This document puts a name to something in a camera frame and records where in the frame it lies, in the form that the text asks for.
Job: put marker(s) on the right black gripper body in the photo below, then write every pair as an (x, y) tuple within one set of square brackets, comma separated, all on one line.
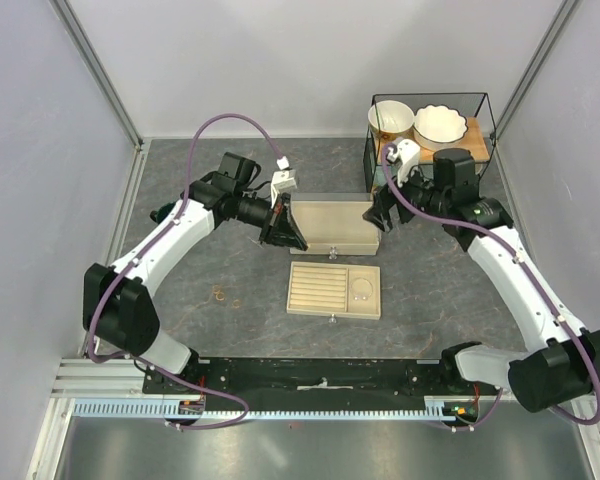
[(415, 193)]

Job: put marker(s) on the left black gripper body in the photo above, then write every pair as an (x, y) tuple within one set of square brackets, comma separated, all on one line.
[(275, 220)]

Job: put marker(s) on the beige jewelry box with lid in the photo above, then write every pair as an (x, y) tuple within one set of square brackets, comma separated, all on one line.
[(332, 224)]

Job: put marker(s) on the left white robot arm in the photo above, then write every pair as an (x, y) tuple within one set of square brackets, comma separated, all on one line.
[(118, 299)]

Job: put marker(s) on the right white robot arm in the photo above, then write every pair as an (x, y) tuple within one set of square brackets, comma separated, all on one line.
[(559, 368)]

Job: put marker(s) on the beige jewelry tray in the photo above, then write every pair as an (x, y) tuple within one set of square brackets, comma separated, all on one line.
[(334, 290)]

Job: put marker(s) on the white scalloped bowl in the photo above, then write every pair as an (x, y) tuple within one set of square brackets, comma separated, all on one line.
[(437, 127)]

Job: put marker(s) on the white bowl with floral pattern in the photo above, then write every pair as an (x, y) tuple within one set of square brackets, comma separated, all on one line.
[(390, 119)]

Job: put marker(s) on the dark green mug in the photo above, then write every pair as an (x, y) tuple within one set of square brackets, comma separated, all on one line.
[(158, 215)]

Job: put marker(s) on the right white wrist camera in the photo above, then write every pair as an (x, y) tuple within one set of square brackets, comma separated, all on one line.
[(404, 154)]

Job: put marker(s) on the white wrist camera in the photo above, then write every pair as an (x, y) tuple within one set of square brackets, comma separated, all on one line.
[(404, 154), (283, 181)]

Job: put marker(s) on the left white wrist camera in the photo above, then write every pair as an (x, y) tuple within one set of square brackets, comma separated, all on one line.
[(283, 181)]

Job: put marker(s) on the black wire shelf rack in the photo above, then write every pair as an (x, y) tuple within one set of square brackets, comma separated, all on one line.
[(479, 139)]

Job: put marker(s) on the light blue cable duct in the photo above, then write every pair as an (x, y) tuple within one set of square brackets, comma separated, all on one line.
[(172, 409)]

